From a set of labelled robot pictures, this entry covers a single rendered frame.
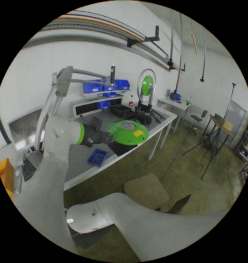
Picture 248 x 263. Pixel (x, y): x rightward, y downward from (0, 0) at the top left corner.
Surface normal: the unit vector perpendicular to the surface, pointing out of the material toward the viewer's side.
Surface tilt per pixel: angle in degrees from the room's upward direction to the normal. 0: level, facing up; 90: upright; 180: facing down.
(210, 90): 90
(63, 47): 90
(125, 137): 22
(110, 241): 0
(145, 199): 0
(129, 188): 0
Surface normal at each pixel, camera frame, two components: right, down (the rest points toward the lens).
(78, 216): 0.04, -0.86
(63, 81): 0.93, 0.27
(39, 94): 0.68, 0.46
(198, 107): -0.73, 0.33
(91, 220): 0.20, -0.72
